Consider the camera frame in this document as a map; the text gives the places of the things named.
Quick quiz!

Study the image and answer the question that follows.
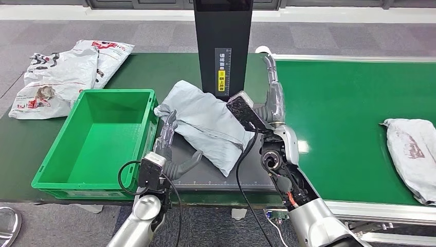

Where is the white table foot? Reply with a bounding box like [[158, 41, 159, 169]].
[[73, 204, 103, 215], [231, 208, 248, 221]]

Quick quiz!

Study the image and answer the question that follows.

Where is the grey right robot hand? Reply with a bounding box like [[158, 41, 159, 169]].
[[253, 54, 287, 126]]

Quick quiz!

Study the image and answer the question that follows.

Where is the dark glass partition frame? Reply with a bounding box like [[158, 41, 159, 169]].
[[85, 0, 436, 10]]

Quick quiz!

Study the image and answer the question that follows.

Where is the green plastic crate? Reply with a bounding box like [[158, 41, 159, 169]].
[[31, 89, 160, 201]]

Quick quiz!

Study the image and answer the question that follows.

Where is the black left camera cable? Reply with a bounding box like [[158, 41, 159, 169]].
[[118, 160, 183, 247]]

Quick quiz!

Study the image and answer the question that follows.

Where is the green conveyor belt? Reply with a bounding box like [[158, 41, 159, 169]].
[[274, 59, 436, 206]]

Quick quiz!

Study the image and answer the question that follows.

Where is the white parcel with black print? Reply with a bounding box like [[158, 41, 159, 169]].
[[8, 47, 99, 120]]

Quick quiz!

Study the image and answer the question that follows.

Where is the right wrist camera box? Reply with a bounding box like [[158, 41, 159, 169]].
[[226, 91, 273, 133]]

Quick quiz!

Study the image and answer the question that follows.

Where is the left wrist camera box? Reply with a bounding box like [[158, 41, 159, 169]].
[[138, 152, 167, 191]]

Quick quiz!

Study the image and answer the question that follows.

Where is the thin white cable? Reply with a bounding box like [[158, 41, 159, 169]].
[[267, 218, 290, 247]]

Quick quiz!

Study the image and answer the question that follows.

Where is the black scanner column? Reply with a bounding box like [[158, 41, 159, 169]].
[[193, 0, 254, 102]]

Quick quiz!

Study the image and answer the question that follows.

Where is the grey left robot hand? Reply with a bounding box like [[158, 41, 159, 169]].
[[153, 110, 204, 181]]

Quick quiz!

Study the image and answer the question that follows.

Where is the black scanner platform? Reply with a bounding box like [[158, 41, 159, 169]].
[[162, 100, 277, 192]]

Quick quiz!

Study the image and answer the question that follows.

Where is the black camera cable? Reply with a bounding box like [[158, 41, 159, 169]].
[[118, 160, 183, 247], [235, 123, 275, 247]]

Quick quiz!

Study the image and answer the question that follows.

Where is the black right camera cable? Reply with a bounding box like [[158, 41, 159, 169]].
[[235, 123, 275, 247]]

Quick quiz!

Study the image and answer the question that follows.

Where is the white parcel with red logo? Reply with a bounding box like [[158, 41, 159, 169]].
[[75, 40, 135, 90]]

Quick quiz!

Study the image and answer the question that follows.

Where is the plain grey parcel bag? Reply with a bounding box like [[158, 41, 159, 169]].
[[154, 80, 256, 178]]

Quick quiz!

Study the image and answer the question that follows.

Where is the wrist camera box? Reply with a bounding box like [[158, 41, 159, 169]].
[[226, 91, 273, 133], [138, 152, 167, 191]]

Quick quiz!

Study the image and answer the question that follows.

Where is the small circuit board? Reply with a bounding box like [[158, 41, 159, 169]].
[[264, 208, 289, 222]]

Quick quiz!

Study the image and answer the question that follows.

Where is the shiny chrome object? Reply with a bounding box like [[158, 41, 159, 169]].
[[0, 207, 23, 247]]

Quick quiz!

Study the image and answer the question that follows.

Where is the grey parcel with red print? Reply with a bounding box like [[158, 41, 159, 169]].
[[379, 118, 436, 206]]

